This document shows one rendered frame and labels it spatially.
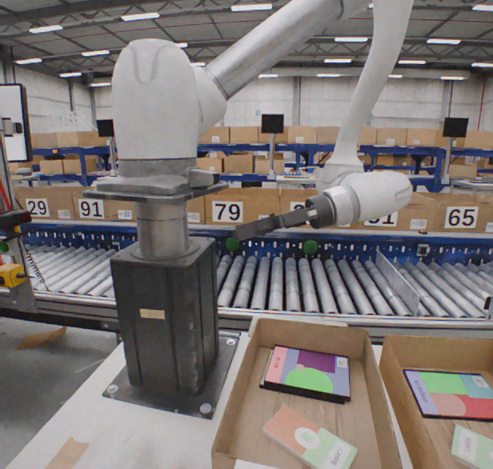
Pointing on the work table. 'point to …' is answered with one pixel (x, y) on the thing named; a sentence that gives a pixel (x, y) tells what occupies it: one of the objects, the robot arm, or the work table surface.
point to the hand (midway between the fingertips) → (240, 234)
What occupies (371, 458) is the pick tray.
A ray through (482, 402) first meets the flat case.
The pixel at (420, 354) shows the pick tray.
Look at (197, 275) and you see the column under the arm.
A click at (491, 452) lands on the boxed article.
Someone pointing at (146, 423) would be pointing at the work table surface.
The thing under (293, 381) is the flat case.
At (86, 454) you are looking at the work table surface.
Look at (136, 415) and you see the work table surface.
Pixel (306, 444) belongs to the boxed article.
